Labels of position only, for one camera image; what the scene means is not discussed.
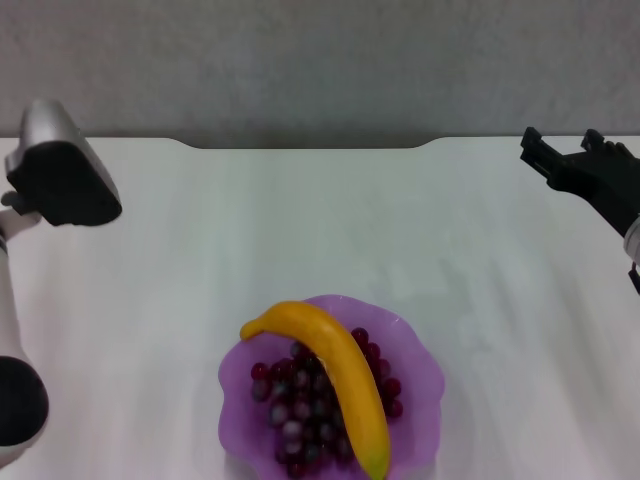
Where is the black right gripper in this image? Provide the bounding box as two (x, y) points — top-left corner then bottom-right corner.
(519, 126), (640, 239)

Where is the yellow banana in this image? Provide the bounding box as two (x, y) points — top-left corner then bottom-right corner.
(239, 300), (391, 479)

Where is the red grape bunch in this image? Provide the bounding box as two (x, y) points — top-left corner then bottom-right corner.
(249, 327), (404, 480)

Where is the purple wavy plastic plate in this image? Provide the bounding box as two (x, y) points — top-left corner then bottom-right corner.
(217, 294), (446, 480)

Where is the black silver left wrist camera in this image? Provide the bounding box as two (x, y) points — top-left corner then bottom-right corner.
(4, 98), (124, 229)

